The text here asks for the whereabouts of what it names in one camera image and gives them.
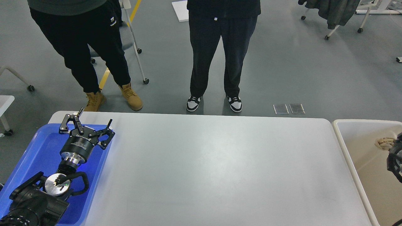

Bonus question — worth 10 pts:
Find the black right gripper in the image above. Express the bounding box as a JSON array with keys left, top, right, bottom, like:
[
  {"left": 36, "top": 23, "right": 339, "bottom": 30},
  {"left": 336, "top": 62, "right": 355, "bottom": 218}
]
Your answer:
[{"left": 387, "top": 133, "right": 402, "bottom": 183}]

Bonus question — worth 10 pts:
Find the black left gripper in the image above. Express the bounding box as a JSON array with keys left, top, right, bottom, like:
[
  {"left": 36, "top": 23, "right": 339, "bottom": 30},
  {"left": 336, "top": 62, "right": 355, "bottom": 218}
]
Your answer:
[{"left": 59, "top": 107, "right": 116, "bottom": 165}]

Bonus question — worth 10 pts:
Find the brown paper ball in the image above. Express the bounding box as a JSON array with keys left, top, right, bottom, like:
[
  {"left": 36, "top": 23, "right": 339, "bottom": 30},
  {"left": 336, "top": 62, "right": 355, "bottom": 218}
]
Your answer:
[{"left": 375, "top": 137, "right": 396, "bottom": 151}]

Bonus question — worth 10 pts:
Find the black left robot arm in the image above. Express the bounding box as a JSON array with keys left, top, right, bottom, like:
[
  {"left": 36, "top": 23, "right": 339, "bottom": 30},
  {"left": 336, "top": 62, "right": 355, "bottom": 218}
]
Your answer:
[{"left": 1, "top": 109, "right": 115, "bottom": 226}]

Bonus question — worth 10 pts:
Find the white plastic bin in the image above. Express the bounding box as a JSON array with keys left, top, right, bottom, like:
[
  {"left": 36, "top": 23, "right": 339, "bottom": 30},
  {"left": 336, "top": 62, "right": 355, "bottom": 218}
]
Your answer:
[{"left": 333, "top": 120, "right": 401, "bottom": 226}]

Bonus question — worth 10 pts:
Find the blue plastic tray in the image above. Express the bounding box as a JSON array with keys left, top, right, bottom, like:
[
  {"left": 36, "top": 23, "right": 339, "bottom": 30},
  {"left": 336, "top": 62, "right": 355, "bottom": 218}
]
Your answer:
[{"left": 0, "top": 123, "right": 111, "bottom": 226}]

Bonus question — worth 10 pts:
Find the grey chair leg with caster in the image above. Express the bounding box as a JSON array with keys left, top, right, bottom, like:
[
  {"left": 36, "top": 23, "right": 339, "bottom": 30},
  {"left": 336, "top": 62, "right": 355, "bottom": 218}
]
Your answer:
[{"left": 0, "top": 65, "right": 35, "bottom": 92}]

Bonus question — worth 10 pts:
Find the person in tan boots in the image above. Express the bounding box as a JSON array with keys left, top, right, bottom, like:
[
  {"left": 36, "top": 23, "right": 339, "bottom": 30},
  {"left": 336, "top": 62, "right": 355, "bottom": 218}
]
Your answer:
[{"left": 27, "top": 0, "right": 143, "bottom": 111}]

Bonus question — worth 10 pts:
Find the floor outlet plate right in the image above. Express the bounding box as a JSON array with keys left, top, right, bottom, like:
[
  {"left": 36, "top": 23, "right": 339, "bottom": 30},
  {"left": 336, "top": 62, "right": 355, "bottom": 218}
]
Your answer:
[{"left": 290, "top": 104, "right": 306, "bottom": 115}]

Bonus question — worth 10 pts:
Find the floor outlet plate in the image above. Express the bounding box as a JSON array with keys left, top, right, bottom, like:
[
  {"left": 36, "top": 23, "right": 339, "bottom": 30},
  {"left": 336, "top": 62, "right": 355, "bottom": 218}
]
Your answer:
[
  {"left": 273, "top": 104, "right": 290, "bottom": 115},
  {"left": 290, "top": 104, "right": 306, "bottom": 115}
]

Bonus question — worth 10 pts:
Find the floor outlet plate left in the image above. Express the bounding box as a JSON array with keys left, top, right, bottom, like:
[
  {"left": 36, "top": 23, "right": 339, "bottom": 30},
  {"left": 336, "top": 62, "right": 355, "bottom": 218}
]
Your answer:
[{"left": 273, "top": 104, "right": 290, "bottom": 115}]

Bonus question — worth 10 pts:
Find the white board on floor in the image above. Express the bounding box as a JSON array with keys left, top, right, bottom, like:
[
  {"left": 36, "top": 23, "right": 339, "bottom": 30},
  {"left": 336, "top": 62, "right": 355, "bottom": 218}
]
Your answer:
[{"left": 172, "top": 0, "right": 189, "bottom": 22}]

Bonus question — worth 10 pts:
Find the chair with dark jacket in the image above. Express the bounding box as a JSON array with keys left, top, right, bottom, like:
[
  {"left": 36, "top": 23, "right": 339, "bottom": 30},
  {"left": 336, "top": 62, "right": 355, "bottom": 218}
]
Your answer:
[{"left": 298, "top": 0, "right": 378, "bottom": 40}]

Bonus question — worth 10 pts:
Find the person in panda sneakers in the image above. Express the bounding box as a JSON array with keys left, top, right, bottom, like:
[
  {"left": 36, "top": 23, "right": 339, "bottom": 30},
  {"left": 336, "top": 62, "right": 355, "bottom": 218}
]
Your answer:
[{"left": 186, "top": 0, "right": 262, "bottom": 113}]

